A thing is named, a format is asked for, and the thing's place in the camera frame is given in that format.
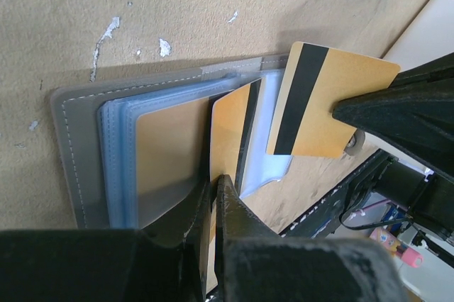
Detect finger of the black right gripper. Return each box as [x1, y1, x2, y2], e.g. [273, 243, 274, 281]
[333, 54, 453, 178]

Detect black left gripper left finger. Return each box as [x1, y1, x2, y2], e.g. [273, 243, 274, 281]
[1, 182, 211, 301]

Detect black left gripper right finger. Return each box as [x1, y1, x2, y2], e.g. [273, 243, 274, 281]
[216, 175, 404, 302]

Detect grey card holder wallet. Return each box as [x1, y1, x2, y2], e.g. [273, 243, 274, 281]
[50, 55, 293, 229]

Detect yellow credit card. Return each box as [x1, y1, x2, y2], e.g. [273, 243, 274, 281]
[136, 98, 209, 228]
[204, 78, 263, 294]

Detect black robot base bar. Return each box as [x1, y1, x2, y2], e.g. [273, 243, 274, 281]
[279, 150, 394, 238]

